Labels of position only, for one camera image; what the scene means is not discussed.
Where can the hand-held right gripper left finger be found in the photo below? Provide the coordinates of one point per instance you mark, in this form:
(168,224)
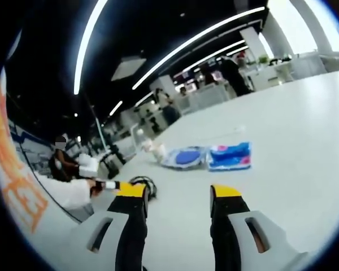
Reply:
(130,226)

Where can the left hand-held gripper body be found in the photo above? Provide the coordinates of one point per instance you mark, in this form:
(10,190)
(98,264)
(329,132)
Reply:
(88,166)

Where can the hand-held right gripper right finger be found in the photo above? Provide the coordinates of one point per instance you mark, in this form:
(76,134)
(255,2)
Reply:
(228,226)

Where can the blue tissue pack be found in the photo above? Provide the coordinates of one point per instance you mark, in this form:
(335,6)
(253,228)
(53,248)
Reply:
(228,159)

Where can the wipes pack with blue disc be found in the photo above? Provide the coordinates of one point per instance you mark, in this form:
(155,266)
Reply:
(183,157)

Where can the person's left hand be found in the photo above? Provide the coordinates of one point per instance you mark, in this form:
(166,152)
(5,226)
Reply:
(97,188)

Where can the black office chair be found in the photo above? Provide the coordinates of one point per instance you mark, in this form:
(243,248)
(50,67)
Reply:
(113,163)

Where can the white table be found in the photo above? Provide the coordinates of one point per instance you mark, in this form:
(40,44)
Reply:
(285,127)

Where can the green potted plant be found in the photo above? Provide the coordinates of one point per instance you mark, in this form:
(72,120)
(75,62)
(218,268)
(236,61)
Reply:
(262,59)

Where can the orange print wall banner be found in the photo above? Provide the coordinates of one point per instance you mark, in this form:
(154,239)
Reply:
(14,175)

